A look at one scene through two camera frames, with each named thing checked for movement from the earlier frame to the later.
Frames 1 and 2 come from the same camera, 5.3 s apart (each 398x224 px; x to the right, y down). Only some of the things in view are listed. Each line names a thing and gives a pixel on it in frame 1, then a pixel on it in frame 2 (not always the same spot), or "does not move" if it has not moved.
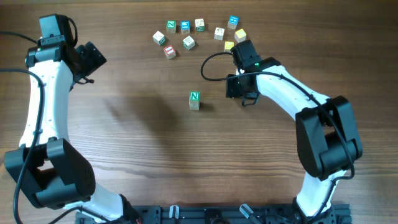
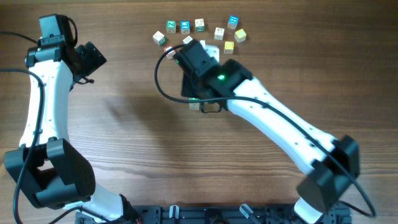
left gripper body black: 92,61 does not move
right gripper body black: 235,89 → 191,89
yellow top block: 240,35 does not move
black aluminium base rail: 221,214 does not move
